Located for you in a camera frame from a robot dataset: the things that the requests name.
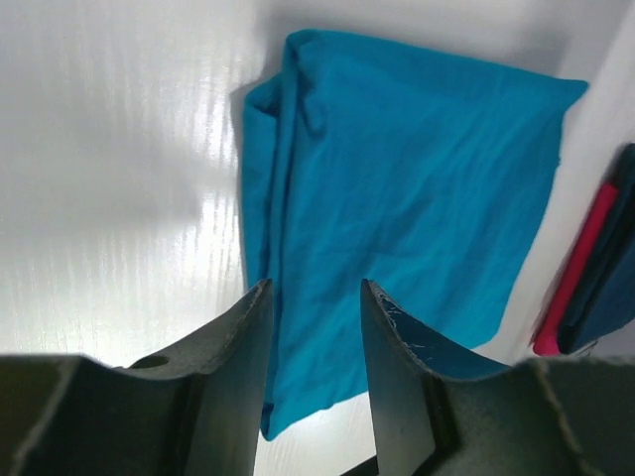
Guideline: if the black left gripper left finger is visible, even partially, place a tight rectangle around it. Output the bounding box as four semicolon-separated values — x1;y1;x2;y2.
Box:
1;280;274;475

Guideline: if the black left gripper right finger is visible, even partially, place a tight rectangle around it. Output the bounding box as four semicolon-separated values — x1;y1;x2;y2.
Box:
360;281;634;475

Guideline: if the red t shirt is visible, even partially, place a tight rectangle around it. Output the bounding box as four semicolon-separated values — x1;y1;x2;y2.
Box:
532;183;618;356

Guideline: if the navy t shirt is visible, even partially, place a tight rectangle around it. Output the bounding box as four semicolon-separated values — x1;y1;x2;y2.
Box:
557;144;634;354

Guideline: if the teal t shirt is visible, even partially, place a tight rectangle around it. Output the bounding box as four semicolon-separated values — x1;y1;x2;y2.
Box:
241;30;587;440

